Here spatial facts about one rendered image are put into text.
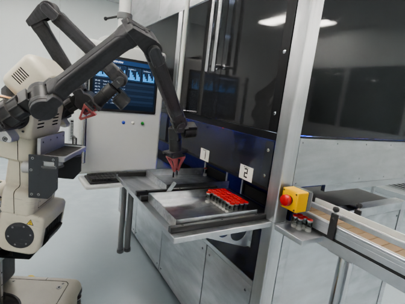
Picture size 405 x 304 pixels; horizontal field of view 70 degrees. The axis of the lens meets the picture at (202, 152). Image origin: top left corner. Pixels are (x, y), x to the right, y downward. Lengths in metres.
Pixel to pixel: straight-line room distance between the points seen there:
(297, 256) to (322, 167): 0.38
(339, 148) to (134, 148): 1.16
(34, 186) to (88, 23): 5.44
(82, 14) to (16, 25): 1.14
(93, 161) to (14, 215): 0.64
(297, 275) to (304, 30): 0.97
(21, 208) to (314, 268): 1.22
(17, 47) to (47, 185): 5.23
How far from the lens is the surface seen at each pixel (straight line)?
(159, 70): 1.03
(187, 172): 1.62
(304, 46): 1.08
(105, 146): 1.79
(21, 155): 1.25
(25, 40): 6.31
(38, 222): 1.27
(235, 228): 1.04
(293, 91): 1.06
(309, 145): 1.15
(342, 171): 1.36
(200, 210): 1.13
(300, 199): 1.04
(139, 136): 1.85
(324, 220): 1.13
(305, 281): 1.46
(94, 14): 6.50
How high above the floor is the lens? 1.31
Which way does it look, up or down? 11 degrees down
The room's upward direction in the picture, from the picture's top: 7 degrees clockwise
